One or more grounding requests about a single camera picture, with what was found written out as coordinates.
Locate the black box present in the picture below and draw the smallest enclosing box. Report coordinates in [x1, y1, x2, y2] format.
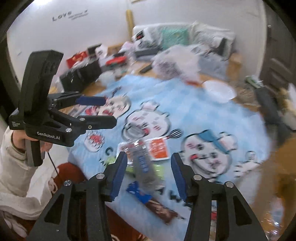
[60, 59, 102, 92]

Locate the white plastic bag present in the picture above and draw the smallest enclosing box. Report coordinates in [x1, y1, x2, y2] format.
[152, 45, 201, 84]

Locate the white plastic bowl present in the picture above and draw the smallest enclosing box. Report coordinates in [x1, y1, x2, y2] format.
[202, 80, 237, 103]

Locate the dark brown door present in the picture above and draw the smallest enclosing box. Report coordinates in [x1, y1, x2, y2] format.
[260, 4, 295, 90]

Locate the teal patterned pillow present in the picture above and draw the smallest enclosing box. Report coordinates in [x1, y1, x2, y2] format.
[161, 27, 189, 50]

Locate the blue cartoon tablecloth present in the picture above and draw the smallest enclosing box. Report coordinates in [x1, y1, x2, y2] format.
[67, 74, 271, 241]

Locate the person's left hand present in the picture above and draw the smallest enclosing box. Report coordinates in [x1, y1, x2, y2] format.
[11, 129, 54, 155]

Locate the blue brown chocolate bar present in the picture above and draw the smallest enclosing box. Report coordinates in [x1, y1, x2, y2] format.
[126, 181, 185, 225]

